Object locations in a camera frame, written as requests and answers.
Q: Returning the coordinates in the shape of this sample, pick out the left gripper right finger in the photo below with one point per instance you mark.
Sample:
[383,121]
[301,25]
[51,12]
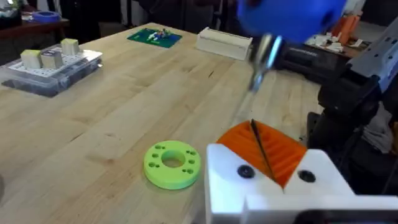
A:
[317,180]

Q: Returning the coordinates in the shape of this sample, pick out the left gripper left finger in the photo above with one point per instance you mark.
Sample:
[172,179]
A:
[227,174]

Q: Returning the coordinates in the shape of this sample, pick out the blue electric screwdriver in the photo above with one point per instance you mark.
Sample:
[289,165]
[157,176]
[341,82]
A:
[289,18]

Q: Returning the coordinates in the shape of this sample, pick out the green disc with holes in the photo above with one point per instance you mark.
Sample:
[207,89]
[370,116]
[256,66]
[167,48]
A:
[155,174]

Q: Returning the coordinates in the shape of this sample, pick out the black case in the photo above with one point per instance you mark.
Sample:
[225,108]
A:
[311,62]

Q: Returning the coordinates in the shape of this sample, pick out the long white box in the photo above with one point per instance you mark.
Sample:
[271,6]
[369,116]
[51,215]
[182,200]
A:
[222,43]

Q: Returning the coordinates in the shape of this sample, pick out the heap of orange and white parts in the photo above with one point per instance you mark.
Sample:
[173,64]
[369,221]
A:
[345,31]

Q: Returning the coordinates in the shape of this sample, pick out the green board with toy blocks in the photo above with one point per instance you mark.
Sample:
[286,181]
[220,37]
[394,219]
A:
[143,39]

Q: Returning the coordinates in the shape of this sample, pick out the clear box with blocks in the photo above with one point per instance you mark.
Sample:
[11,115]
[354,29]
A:
[53,74]

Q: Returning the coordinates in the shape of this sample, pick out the blue tape roll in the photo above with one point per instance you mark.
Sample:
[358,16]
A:
[46,17]

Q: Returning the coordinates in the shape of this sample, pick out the dark wooden side table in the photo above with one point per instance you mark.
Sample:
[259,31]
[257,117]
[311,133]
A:
[18,31]

